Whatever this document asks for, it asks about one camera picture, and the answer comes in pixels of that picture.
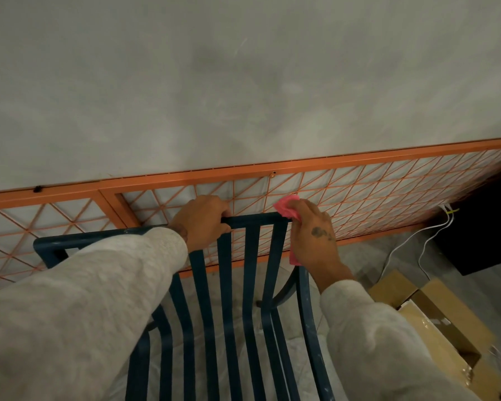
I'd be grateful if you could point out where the person's left hand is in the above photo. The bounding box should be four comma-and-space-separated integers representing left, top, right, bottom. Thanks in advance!
168, 195, 232, 253

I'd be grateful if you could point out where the person's right hand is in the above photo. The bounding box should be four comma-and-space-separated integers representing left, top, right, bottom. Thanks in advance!
287, 199, 355, 294

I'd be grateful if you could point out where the pink cleaning cloth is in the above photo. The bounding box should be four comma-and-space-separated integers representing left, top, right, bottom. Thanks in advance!
273, 195, 303, 267

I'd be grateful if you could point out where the dark blue metal chair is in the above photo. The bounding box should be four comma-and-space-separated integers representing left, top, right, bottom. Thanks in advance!
33, 213, 335, 401

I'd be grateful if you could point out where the person's left forearm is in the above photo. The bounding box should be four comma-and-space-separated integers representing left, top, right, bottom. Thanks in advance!
0, 226, 189, 401

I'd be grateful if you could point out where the person's right forearm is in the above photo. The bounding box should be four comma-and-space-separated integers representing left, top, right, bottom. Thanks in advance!
320, 280, 483, 401

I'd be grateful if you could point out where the orange metal mesh panel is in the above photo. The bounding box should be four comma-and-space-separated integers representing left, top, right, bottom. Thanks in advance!
0, 137, 501, 296

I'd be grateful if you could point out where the open cardboard box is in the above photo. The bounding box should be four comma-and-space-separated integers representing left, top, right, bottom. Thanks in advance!
367, 269, 501, 401

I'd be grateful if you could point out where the black cabinet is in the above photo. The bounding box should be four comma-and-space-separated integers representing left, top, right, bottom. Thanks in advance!
432, 165, 501, 277

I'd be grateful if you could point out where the white cable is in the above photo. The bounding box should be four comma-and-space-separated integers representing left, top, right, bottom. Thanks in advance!
417, 208, 460, 281
378, 204, 452, 284

